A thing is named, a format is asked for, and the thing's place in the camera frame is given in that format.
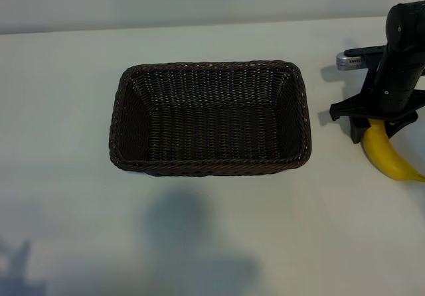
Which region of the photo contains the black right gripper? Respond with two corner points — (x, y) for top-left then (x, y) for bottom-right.
(330, 56), (425, 144)

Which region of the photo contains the yellow banana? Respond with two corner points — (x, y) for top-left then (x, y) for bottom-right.
(360, 118), (425, 181)

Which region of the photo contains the dark brown wicker basket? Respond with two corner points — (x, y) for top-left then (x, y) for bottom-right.
(108, 60), (313, 179)

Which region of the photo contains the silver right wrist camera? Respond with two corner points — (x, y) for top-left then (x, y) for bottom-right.
(335, 52), (366, 72)

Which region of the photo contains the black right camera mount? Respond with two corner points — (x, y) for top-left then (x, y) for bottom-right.
(343, 45), (388, 78)

